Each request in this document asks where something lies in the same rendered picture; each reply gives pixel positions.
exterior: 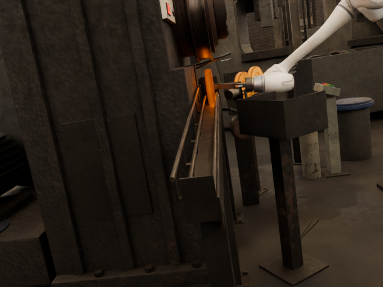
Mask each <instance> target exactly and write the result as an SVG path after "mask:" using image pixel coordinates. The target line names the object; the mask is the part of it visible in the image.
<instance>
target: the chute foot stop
mask: <svg viewBox="0 0 383 287"><path fill-rule="evenodd" d="M179 183H180V189H181V195H182V201H183V205H184V211H185V217H186V222H187V224H192V223H202V222H213V221H219V220H220V216H219V209H218V202H217V195H216V190H215V183H214V176H213V174H212V175H203V176H197V177H188V178H180V179H179Z"/></svg>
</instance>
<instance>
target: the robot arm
mask: <svg viewBox="0 0 383 287"><path fill-rule="evenodd" d="M359 13H362V14H363V15H364V16H366V17H367V18H368V19H369V20H370V21H372V22H376V23H377V24H378V26H379V27H380V29H381V30H382V31H383V0H341V1H340V3H339V4H338V5H337V6H336V8H335V9H334V11H333V12H332V14H331V15H330V17H329V18H328V19H327V21H326V22H325V23H324V24H323V25H322V26H321V28H320V29H319V30H318V31H317V32H315V33H314V34H313V35H312V36H311V37H310V38H309V39H308V40H307V41H305V42H304V43H303V44H302V45H301V46H300V47H299V48H298V49H297V50H295V51H294V52H293V53H292V54H291V55H290V56H289V57H287V58H286V59H285V60H284V61H283V62H281V63H280V64H274V65H273V66H272V67H271V68H269V69H268V70H267V71H266V72H265V73H264V74H263V75H258V76H253V78H252V77H246V78H245V82H244V83H241V81H238V82H233V83H218V84H214V89H220V90H221V89H242V88H244V87H245V91H246V92H252V91H253V92H254V93H255V92H258V93H261V92H262V93H263V92H267V93H269V92H273V91H276V93H283V92H288V91H290V90H292V89H293V87H294V77H293V75H291V74H289V73H288V71H289V70H290V69H291V68H292V66H293V65H294V64H296V63H297V62H298V61H299V60H300V59H302V58H303V57H305V56H306V55H307V54H308V53H310V52H311V51H312V50H314V49H315V48H316V47H317V46H319V45H320V44H321V43H322V42H323V41H325V40H326V39H327V38H329V37H330V36H331V35H332V34H333V33H334V32H336V31H337V30H338V29H339V28H341V27H342V26H343V25H345V24H346V23H348V22H349V21H351V20H352V19H353V18H354V17H355V16H356V15H358V14H359Z"/></svg>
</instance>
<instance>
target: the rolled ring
mask: <svg viewBox="0 0 383 287"><path fill-rule="evenodd" d="M205 83H206V91H207V98H208V102H209V105H210V106H212V105H215V92H214V83H213V76H212V72H211V69H205Z"/></svg>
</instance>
